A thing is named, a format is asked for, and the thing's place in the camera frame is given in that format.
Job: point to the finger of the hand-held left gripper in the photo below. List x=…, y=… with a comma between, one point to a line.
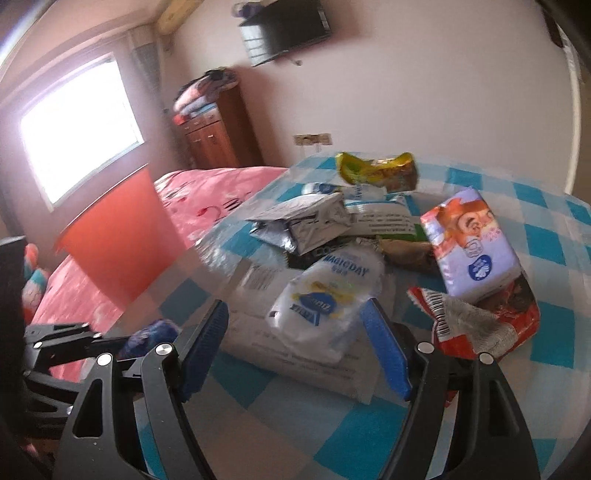
x=64, y=346
x=51, y=401

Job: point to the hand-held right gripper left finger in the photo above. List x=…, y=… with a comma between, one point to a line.
x=203, y=350

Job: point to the white green printed packet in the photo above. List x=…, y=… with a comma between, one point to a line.
x=383, y=221

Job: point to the yellow green snack wrapper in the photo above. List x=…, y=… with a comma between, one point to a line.
x=369, y=170

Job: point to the wall sockets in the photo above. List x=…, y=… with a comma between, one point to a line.
x=314, y=139

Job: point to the purple orange biscuit packet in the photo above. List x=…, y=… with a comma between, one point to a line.
x=471, y=249

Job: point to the large flat white package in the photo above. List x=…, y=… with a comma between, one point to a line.
x=256, y=332

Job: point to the white plastic bag blue logo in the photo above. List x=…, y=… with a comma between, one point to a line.
x=323, y=314

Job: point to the grey curtain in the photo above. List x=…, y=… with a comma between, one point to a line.
x=147, y=87

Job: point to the blue white checkered tablecloth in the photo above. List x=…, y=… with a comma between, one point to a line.
x=554, y=240

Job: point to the brown wooden cabinet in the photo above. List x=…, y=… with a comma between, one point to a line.
x=226, y=138

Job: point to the colourful stuffed toy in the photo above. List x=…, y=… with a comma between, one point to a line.
x=34, y=281

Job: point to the window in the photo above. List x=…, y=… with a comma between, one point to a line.
x=78, y=134

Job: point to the red snack wrapper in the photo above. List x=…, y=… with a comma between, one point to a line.
x=508, y=318

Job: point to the silver foil packet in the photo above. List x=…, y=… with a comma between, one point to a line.
x=300, y=221

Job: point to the blue purple snack packet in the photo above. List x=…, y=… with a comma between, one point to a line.
x=152, y=337

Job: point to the folded colourful blankets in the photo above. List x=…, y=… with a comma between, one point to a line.
x=198, y=97

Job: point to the pink bed blanket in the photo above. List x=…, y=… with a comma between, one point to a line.
x=207, y=198

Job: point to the wall-mounted black television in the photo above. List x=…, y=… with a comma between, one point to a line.
x=286, y=27

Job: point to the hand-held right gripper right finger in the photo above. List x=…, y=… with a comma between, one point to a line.
x=385, y=346

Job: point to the red plastic bin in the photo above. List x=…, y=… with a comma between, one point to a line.
x=124, y=235

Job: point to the wall air conditioner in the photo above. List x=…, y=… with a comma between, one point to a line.
x=175, y=16

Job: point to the white pipe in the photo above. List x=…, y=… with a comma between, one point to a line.
x=575, y=115

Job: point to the crumpled white blue wrapper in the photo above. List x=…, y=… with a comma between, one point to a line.
x=323, y=188

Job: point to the brown black gold sachet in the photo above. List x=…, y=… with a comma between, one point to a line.
x=406, y=256

